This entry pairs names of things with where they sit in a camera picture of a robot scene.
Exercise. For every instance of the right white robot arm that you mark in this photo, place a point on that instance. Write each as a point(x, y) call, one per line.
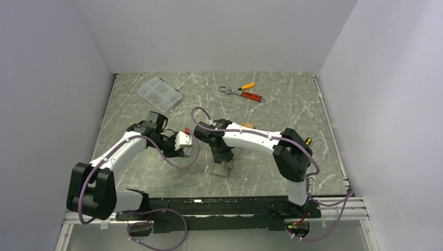
point(291, 153)

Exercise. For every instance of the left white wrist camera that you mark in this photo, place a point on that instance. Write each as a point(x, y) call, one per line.
point(183, 140)

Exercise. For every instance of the yellow black screwdriver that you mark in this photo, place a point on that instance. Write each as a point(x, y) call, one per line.
point(308, 141)

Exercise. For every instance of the orange handled pliers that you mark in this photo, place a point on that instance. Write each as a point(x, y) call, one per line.
point(239, 89)

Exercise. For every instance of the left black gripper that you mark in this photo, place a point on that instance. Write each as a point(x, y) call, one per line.
point(172, 153)

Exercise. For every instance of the clear plastic organizer box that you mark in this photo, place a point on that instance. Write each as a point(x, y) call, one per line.
point(158, 93)

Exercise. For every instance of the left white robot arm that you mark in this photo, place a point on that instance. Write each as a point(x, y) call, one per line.
point(92, 187)

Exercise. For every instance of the red adjustable wrench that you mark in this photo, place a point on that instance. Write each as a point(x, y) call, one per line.
point(247, 95)

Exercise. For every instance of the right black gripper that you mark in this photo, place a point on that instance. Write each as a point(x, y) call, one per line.
point(218, 158)

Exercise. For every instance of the grey card holder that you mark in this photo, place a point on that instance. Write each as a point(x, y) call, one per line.
point(222, 169)

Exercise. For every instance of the silver credit cards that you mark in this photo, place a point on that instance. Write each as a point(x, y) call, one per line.
point(187, 151)

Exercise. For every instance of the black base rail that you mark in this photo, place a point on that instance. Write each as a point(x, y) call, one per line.
point(221, 213)

